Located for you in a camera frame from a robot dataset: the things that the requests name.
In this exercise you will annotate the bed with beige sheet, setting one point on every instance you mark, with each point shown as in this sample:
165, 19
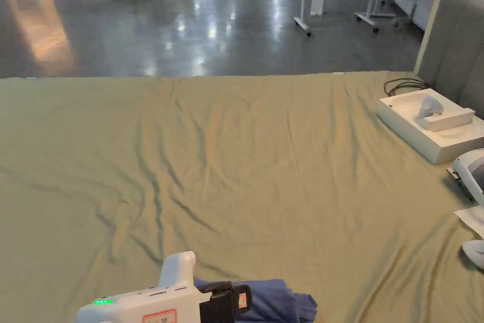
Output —
242, 171

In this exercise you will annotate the white open carton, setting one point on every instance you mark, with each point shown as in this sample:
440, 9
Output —
412, 126

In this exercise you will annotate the white upright carton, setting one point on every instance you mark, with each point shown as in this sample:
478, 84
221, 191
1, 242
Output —
319, 0

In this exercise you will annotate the small white box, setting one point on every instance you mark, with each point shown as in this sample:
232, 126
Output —
450, 120

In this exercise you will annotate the grey padded headboard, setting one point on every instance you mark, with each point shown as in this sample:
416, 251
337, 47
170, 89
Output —
459, 43

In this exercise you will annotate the white headset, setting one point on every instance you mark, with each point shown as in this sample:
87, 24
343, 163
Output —
472, 173

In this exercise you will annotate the white hand controller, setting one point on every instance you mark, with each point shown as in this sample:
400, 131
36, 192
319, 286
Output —
475, 253

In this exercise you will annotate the grey hand controller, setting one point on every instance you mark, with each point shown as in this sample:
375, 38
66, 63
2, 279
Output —
428, 108

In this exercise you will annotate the white paper sheet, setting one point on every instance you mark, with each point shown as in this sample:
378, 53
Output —
472, 219

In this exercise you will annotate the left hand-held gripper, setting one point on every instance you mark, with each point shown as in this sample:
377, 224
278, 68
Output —
132, 306

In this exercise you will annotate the dark blue garment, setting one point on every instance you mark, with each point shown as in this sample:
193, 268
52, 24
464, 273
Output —
280, 300

